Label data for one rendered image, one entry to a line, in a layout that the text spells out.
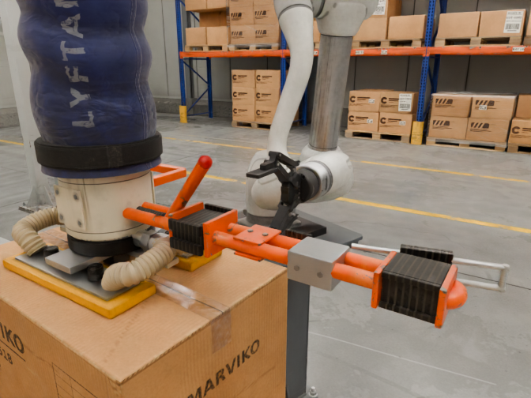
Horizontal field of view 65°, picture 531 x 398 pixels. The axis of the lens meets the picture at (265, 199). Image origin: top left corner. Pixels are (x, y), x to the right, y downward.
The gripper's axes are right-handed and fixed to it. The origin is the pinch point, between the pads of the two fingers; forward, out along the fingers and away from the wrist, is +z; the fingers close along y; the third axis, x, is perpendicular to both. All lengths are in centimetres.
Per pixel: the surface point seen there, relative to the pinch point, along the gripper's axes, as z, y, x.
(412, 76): -822, 3, 188
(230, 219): 12.4, -2.5, -3.4
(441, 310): 18.4, -0.7, -38.2
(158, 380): 31.0, 16.3, -4.2
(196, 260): 8.1, 10.5, 9.0
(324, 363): -86, 108, 22
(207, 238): 18.3, -1.1, -3.5
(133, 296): 23.8, 10.5, 8.8
